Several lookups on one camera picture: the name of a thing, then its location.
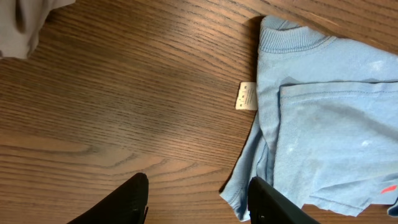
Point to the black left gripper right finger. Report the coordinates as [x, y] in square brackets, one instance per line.
[267, 206]

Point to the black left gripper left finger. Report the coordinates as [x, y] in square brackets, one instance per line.
[125, 205]

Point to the light blue t-shirt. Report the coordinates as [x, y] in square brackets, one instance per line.
[325, 130]

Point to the beige folded garment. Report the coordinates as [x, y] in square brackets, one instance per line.
[21, 22]

